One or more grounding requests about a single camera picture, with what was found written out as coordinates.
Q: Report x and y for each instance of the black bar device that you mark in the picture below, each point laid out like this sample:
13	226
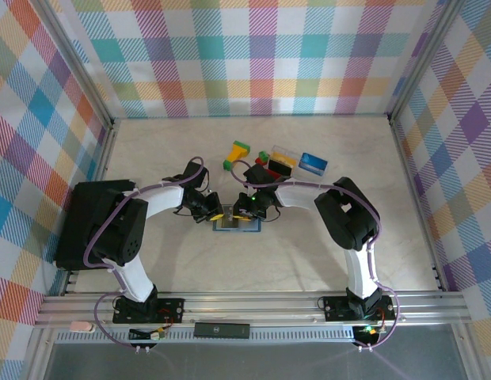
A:
221	329

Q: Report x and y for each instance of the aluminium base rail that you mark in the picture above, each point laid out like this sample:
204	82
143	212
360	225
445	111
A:
249	306

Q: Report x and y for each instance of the clear box with blue cards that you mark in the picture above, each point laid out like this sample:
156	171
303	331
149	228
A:
313	164

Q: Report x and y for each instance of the clear box with yellow contents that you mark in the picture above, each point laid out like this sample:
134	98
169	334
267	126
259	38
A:
285	155

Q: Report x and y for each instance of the aluminium frame post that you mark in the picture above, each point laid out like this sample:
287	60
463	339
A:
421	59
76	59

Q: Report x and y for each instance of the black case with metal latches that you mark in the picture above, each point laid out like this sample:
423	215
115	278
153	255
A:
95	194

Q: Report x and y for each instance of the small black bracket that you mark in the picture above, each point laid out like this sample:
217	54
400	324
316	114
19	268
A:
435	271

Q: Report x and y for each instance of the teal card holder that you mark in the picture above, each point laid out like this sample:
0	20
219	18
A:
253	227

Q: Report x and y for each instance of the pink tag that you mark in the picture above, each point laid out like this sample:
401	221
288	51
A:
81	326

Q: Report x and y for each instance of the red green toy block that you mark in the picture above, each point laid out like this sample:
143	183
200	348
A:
261	160

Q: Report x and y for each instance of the yellow green toy block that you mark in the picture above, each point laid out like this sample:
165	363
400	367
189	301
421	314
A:
237	152

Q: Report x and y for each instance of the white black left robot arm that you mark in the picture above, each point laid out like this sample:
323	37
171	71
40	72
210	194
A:
166	198

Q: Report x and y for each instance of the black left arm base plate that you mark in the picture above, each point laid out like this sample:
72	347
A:
176	312

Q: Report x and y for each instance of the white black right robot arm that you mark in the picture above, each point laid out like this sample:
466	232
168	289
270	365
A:
297	196

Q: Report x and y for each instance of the grey credit card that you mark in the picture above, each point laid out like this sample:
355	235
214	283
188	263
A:
229	223

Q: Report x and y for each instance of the small yellow green connector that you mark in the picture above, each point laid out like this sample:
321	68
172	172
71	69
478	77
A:
156	335

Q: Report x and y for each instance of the aluminium floor rail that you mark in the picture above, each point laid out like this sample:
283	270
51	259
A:
416	202
105	154
249	116

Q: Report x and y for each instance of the black board with green light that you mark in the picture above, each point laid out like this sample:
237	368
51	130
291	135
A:
368	330

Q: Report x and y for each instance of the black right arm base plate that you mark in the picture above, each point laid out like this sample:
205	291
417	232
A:
334	308

